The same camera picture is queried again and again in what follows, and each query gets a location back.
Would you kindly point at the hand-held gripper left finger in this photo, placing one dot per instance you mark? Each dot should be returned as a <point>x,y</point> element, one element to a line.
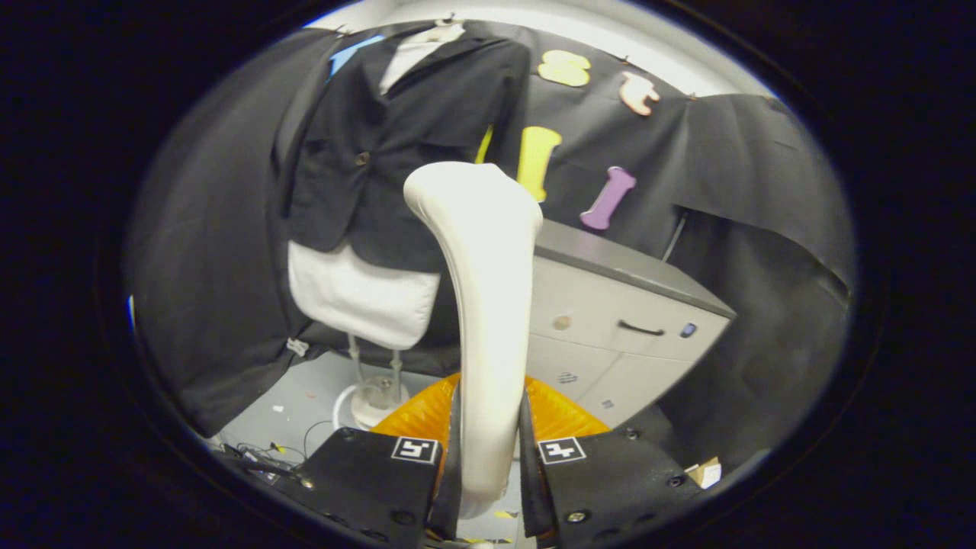
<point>366,480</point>

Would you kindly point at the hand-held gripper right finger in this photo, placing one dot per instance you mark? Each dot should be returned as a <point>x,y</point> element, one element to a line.
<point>610,473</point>

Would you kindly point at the white garment steamer head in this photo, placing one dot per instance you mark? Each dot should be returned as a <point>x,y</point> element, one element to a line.
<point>488,305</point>

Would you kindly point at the black suit jacket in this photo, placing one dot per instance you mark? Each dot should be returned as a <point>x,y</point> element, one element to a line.
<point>427,130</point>

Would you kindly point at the small cardboard piece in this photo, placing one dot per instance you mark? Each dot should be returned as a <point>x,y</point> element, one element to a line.
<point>705,473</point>

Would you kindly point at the small white tag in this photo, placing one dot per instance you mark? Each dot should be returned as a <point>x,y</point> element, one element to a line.
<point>297,347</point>

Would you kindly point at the grey cabinet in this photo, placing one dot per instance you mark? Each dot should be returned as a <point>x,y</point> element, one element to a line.
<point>610,305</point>

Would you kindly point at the black backdrop cloth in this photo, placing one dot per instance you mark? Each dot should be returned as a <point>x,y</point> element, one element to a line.
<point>213,267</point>

